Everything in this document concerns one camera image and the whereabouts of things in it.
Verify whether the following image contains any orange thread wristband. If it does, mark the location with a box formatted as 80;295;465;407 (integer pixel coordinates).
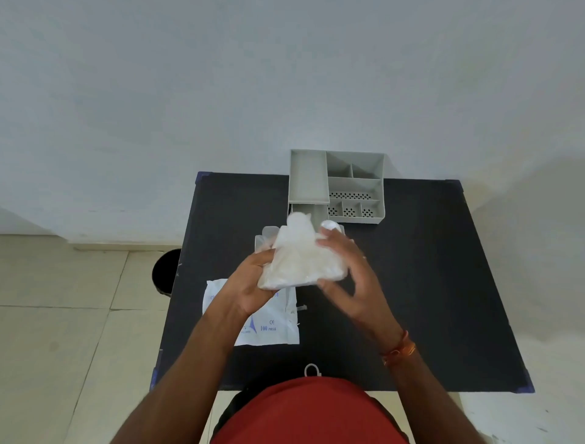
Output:
381;329;417;367

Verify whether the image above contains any grey plastic desk organizer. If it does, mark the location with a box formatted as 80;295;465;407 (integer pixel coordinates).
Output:
287;149;387;225

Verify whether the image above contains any clear plastic bag of cotton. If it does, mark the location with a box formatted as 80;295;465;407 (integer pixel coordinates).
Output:
257;212;351;292

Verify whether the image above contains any person's right forearm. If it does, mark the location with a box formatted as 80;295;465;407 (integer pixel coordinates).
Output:
380;336;486;444

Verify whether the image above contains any person's right hand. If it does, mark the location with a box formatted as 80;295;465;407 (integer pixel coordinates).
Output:
315;226;406;352

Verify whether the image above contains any black round bin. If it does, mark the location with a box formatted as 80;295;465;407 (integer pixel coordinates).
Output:
152;249;183;298

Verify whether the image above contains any red shirt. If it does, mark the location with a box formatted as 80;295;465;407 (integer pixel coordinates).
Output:
209;377;410;444

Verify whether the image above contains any person's left forearm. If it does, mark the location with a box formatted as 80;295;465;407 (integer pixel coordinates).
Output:
109;299;257;444

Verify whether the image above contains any white packet with blue print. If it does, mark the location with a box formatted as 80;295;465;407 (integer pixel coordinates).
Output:
202;278;301;347

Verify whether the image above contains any person's left hand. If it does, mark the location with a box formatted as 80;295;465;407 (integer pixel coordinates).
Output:
218;249;278;317

